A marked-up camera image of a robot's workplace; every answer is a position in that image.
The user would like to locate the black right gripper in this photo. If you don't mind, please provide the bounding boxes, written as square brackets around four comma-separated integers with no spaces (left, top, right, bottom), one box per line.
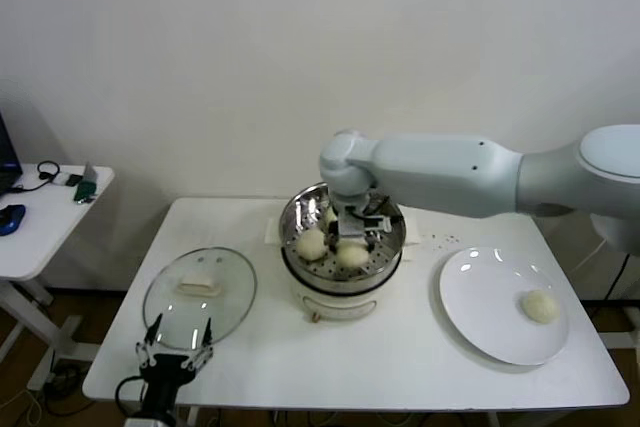
[325,196,404,254]

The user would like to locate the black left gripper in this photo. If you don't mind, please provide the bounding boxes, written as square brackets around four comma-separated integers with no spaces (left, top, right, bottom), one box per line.
[135,313,215,417]

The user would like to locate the glass pot lid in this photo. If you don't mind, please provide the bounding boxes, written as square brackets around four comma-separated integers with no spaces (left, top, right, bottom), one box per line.
[141,246,258,352]

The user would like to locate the stainless steel steamer basket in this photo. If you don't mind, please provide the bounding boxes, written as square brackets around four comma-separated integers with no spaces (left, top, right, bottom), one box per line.
[263,182,422,297]

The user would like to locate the white steamer pot with lid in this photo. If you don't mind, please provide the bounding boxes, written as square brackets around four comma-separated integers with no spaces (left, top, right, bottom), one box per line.
[280,241,419,324]

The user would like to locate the white round plate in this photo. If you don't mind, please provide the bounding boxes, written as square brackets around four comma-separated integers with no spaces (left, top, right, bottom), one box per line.
[428,245,571,371]

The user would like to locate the white side table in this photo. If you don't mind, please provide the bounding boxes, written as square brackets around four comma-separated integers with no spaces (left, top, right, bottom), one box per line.
[0,163,115,393]

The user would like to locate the green circuit board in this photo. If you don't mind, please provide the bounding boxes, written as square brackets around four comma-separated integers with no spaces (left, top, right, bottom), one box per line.
[73,181,97,207]

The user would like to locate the blue computer mouse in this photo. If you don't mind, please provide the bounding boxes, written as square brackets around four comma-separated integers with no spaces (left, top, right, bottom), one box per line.
[0,204,26,237]

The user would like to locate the black laptop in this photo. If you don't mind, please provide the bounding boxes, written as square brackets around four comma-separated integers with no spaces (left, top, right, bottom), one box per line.
[0,114,24,196]

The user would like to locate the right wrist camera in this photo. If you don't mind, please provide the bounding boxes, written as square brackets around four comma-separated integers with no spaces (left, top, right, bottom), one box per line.
[339,211,365,239]

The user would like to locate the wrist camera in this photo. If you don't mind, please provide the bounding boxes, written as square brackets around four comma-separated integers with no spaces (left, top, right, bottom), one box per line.
[339,211,365,239]
[123,415,174,427]

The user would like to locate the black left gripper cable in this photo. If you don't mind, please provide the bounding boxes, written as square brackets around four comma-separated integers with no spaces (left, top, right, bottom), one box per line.
[115,375,149,417]

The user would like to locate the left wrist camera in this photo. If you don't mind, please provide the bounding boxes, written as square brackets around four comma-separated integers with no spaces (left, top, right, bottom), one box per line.
[123,415,174,427]

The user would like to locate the tangled floor cables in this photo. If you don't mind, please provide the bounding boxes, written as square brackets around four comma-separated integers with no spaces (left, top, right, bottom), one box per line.
[24,361,89,421]

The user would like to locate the thin black looped cable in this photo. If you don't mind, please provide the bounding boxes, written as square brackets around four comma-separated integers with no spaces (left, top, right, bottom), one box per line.
[4,161,62,196]

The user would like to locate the white hanging cable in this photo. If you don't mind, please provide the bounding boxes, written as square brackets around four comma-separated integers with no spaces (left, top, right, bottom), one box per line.
[577,239,614,268]

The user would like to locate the black hanging cable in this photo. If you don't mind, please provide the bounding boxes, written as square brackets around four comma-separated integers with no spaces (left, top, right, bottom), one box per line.
[602,251,632,301]

